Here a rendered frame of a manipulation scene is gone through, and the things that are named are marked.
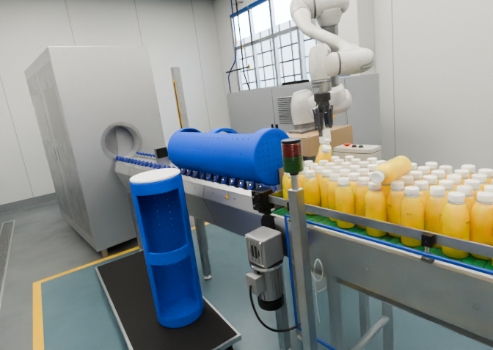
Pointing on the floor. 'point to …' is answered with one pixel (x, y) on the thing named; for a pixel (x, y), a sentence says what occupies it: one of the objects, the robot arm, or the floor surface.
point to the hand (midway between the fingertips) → (324, 136)
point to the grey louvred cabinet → (268, 98)
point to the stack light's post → (302, 268)
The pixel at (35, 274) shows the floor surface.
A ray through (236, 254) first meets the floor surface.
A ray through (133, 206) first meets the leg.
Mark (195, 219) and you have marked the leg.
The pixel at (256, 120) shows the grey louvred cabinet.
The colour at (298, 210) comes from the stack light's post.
